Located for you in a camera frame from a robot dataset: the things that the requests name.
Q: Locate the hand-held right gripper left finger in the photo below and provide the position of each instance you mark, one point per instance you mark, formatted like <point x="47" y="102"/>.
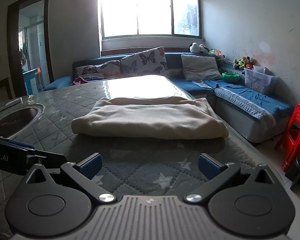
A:
<point x="91" y="167"/>

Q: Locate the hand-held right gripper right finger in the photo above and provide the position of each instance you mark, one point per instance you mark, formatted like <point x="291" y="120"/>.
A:
<point x="210" y="167"/>

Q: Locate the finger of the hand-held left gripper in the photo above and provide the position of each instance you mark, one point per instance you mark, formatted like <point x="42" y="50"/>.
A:
<point x="47" y="160"/>
<point x="20" y="144"/>

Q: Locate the cream fleece garment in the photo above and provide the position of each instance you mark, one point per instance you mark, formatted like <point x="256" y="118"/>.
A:
<point x="150" y="120"/>

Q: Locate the blue toy cabinet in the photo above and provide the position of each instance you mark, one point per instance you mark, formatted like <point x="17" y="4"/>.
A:
<point x="31" y="80"/>

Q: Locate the blue sofa cover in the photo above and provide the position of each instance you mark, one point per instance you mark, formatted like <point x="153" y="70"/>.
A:
<point x="252" y="97"/>

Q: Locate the pink crumpled cloth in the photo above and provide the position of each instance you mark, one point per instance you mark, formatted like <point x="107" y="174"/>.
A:
<point x="80" y="81"/>

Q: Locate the hanging grey cloth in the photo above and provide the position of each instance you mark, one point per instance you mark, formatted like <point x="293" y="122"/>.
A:
<point x="23" y="52"/>

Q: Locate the green plastic bowl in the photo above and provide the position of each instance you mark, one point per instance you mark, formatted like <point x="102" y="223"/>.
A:
<point x="231" y="77"/>

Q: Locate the red plastic stool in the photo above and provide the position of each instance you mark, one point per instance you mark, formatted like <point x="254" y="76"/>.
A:
<point x="297" y="130"/>

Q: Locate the wide butterfly print cushion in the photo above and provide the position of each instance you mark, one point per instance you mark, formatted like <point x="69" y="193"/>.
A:
<point x="97" y="70"/>

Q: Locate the clear plastic storage box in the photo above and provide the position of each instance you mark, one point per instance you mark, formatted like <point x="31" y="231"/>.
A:
<point x="260" y="82"/>

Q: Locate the grey pillow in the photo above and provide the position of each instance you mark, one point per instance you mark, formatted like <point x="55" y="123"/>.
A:
<point x="200" y="67"/>

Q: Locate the green plush toy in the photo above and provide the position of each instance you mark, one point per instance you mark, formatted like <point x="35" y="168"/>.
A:
<point x="243" y="61"/>

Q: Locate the blue corner sofa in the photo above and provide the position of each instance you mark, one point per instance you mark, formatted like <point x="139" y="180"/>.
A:
<point x="175" y="60"/>

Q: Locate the orange pink plush toy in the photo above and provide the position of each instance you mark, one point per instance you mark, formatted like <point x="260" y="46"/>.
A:
<point x="218" y="53"/>

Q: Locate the square butterfly print cushion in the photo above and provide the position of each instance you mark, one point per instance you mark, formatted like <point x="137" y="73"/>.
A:
<point x="145" y="62"/>

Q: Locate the panda plush toy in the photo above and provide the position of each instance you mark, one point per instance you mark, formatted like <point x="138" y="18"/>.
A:
<point x="196" y="47"/>

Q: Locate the sliding window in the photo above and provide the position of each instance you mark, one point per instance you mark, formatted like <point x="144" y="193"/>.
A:
<point x="140" y="12"/>

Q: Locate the dark wooden door frame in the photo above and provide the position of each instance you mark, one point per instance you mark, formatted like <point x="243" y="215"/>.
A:
<point x="12" y="42"/>

